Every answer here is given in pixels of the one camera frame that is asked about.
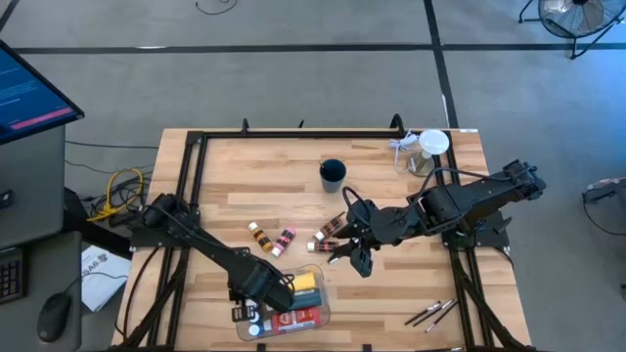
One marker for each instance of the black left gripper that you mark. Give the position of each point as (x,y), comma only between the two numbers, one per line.
(269,291)

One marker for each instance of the black keyboard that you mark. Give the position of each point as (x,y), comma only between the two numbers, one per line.
(11,278)

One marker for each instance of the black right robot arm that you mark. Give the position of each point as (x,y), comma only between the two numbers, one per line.
(464,200)

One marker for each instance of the small pink paint bottle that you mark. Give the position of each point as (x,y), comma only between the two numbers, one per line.
(283,242)

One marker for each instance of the black floor fan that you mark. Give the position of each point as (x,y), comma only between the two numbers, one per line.
(577,17)

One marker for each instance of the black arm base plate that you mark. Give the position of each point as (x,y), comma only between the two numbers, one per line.
(494,239)
(142,242)

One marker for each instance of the small black desk device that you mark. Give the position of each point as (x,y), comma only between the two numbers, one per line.
(6,200)

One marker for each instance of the dark blue cup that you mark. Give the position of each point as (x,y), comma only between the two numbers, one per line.
(332,173)

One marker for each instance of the white paper booklet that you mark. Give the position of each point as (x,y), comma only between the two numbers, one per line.
(105,283)

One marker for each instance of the large yellow paint bottle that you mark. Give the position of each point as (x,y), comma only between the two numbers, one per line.
(305,282)

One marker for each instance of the grey desk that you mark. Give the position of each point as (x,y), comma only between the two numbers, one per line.
(34,195)

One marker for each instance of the black computer mouse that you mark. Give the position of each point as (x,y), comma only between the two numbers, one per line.
(53,318)

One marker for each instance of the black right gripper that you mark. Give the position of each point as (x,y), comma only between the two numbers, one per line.
(369,222)

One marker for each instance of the computer monitor blue screen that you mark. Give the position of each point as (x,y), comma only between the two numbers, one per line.
(29,98)

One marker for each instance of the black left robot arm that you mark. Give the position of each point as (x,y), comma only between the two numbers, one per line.
(215,249)

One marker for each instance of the large red paint bottle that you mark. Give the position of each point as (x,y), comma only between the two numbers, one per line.
(296,320)

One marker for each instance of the clear plastic bin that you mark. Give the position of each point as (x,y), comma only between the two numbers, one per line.
(324,274)

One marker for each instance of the grey floor equipment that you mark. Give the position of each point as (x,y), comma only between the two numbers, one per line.
(604,190)

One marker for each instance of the large grey paint bottle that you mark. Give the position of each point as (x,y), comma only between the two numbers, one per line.
(309,298)

